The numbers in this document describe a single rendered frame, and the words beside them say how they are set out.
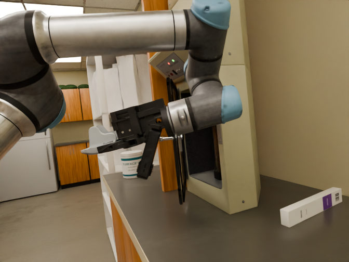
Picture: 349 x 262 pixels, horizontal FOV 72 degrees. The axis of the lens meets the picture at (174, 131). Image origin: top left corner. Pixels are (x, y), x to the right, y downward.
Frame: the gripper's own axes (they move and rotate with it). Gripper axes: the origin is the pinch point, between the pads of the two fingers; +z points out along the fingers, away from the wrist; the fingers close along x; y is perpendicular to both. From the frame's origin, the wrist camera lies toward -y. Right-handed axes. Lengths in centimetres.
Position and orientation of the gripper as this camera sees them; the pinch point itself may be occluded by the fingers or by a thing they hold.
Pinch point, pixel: (88, 153)
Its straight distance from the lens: 57.9
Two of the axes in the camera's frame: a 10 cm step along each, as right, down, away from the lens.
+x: -0.4, 1.2, -9.9
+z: -9.6, 2.7, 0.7
